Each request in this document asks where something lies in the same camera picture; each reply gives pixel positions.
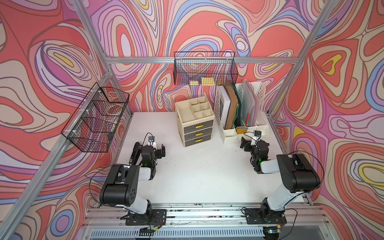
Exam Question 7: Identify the beige drawer organizer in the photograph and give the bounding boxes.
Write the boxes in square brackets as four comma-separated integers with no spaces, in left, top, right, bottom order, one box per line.
[175,96,215,147]

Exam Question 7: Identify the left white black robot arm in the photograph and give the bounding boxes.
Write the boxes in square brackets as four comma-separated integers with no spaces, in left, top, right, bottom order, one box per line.
[99,143,166,218]

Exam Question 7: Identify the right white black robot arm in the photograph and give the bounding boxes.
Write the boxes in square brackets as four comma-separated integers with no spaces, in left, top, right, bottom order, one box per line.
[240,131,322,215]

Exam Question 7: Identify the white file rack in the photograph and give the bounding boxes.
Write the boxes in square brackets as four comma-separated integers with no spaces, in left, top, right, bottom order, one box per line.
[214,81,270,144]

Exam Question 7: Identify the green folder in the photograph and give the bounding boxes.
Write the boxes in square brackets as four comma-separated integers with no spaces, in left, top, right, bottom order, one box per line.
[233,84,243,128]

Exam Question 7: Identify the translucent grey folders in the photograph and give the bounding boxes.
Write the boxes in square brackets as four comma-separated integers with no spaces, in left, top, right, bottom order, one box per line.
[242,80,257,127]

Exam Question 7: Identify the white book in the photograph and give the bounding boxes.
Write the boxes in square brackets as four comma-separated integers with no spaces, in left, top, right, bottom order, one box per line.
[219,86,231,127]

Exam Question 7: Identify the brown cardboard folder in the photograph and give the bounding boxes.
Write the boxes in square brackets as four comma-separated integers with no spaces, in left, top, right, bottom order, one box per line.
[224,85,239,130]

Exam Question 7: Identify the yellow sticky notes pad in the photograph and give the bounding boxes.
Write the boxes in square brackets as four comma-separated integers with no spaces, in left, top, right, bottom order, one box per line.
[201,77,216,86]

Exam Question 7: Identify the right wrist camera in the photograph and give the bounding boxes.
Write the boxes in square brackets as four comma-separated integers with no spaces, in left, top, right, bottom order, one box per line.
[253,131,262,144]

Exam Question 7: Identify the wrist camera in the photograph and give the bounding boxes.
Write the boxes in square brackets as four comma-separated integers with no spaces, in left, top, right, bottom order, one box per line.
[253,131,262,144]
[148,136,157,149]

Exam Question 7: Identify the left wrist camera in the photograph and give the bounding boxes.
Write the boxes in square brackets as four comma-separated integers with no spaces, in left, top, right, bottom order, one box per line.
[148,136,157,149]

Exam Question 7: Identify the left black wire basket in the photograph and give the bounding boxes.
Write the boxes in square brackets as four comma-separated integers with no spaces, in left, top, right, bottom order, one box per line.
[61,83,130,153]

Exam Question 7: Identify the black wire basket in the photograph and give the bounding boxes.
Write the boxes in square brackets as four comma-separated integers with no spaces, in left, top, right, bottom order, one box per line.
[174,50,239,86]
[61,83,130,153]

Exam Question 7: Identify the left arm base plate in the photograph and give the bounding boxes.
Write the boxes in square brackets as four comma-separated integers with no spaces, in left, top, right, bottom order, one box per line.
[120,209,167,227]

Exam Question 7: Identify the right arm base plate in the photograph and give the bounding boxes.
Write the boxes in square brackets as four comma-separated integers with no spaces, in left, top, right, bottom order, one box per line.
[241,207,287,226]

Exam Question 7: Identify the aluminium rail base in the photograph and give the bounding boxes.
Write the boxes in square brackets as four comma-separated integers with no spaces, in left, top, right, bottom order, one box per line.
[75,203,338,240]

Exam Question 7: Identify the back black wire basket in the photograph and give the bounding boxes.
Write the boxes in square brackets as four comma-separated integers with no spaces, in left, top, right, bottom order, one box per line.
[174,50,239,86]

